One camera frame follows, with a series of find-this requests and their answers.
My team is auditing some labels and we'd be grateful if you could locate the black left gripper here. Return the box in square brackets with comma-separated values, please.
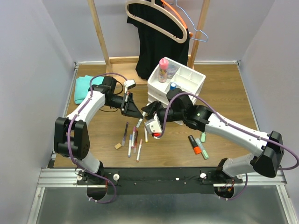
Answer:
[106, 91, 143, 119]

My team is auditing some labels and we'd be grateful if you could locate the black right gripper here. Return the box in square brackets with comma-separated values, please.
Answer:
[141, 100, 185, 124]

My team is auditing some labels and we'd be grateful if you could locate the grey capped white marker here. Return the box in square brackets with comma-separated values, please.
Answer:
[136, 112, 146, 128]

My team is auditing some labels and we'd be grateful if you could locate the blue grey glue stick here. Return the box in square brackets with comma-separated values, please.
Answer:
[169, 82, 177, 90]

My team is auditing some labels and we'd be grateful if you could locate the clear round clip jar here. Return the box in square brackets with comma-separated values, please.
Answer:
[166, 64, 178, 78]

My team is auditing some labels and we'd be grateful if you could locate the pink capped clear bottle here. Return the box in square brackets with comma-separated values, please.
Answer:
[157, 58, 169, 83]

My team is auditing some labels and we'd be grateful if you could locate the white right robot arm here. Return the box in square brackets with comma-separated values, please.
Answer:
[142, 88, 284, 183]

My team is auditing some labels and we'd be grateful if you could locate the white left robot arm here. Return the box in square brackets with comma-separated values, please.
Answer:
[54, 72, 143, 184]

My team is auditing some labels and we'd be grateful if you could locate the pink capped white marker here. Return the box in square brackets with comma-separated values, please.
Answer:
[131, 126, 136, 149]

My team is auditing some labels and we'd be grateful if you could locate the yellow capped white marker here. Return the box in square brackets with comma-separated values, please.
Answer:
[144, 127, 148, 143]

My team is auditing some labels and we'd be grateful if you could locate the blue capped white marker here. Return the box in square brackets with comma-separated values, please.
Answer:
[128, 134, 132, 158]

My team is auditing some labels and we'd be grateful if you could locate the red clear pen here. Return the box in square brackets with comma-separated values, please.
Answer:
[133, 128, 138, 154]

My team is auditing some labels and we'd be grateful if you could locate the peach capped white marker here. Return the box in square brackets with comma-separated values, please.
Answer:
[136, 139, 143, 162]

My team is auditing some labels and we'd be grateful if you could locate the small tan eraser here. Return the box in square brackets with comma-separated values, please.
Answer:
[114, 143, 122, 150]

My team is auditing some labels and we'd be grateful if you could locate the wooden clothes rack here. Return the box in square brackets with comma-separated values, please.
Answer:
[87, 0, 210, 84]

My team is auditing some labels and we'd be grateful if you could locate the white drawer organizer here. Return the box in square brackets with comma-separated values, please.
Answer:
[147, 56, 206, 126]

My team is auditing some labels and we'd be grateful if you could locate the teal folded cloth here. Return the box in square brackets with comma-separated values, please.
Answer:
[74, 75, 92, 105]

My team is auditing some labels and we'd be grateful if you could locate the small green highlighter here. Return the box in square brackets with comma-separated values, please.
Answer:
[200, 132, 206, 142]

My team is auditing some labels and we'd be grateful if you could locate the black hanging garment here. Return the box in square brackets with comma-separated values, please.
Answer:
[127, 4, 190, 80]

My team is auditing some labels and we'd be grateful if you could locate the black orange highlighter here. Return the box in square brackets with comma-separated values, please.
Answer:
[188, 135, 201, 154]

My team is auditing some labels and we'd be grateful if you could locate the grey green highlighter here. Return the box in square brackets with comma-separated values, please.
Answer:
[195, 138, 209, 160]

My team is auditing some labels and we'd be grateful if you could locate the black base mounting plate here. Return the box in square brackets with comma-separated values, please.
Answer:
[77, 167, 243, 199]

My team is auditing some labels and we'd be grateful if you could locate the orange plastic hanger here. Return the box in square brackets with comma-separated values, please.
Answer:
[161, 0, 187, 29]

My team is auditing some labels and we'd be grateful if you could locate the beige wooden hanger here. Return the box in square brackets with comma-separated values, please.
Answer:
[125, 0, 188, 44]

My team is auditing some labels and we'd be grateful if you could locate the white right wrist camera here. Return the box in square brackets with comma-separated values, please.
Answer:
[145, 114, 162, 139]

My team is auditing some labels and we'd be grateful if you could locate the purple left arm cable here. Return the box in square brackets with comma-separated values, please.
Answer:
[67, 72, 129, 204]

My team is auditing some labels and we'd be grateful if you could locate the blue wire hanger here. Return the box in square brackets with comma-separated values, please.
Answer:
[171, 0, 209, 42]

